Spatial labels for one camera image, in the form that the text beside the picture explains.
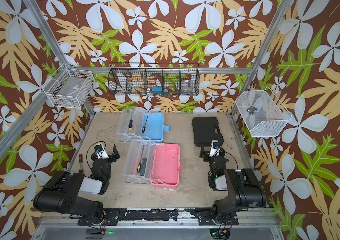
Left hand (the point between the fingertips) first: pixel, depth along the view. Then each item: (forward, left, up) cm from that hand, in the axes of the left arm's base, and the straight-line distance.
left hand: (107, 145), depth 88 cm
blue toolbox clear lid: (+8, -8, -1) cm, 12 cm away
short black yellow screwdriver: (+17, -11, 0) cm, 20 cm away
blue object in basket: (+31, -30, +17) cm, 46 cm away
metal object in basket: (+16, -85, +14) cm, 88 cm away
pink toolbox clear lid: (-13, -20, 0) cm, 24 cm away
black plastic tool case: (+16, -63, -5) cm, 65 cm away
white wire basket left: (+25, +22, +23) cm, 40 cm away
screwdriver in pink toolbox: (-11, -21, 0) cm, 24 cm away
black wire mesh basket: (+39, -38, +19) cm, 58 cm away
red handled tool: (-11, +16, -11) cm, 23 cm away
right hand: (+2, -62, -1) cm, 62 cm away
